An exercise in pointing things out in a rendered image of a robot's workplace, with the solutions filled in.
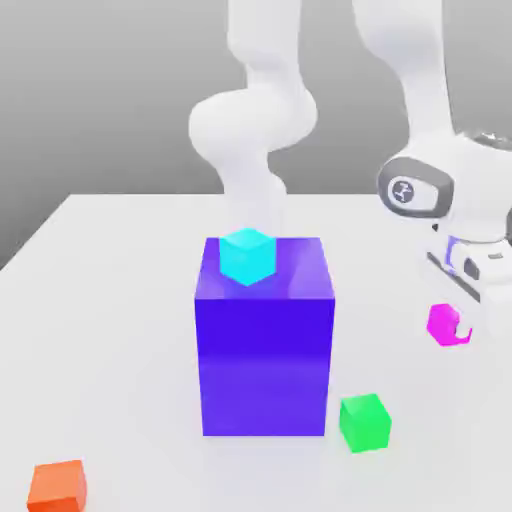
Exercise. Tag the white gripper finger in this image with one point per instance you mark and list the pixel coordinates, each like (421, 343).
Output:
(468, 320)

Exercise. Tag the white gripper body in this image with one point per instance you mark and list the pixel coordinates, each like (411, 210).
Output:
(491, 299)

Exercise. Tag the small magenta cube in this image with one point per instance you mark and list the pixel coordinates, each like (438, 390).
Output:
(441, 324)

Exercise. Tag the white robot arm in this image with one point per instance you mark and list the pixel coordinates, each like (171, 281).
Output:
(256, 120)

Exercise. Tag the small green cube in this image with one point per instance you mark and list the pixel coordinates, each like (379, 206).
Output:
(364, 423)

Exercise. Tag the small cyan cube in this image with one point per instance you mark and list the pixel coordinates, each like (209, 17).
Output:
(247, 256)

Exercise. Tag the small orange cube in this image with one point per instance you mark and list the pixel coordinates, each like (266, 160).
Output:
(56, 487)

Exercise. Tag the large blue box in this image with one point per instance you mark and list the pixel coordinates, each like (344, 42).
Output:
(264, 360)

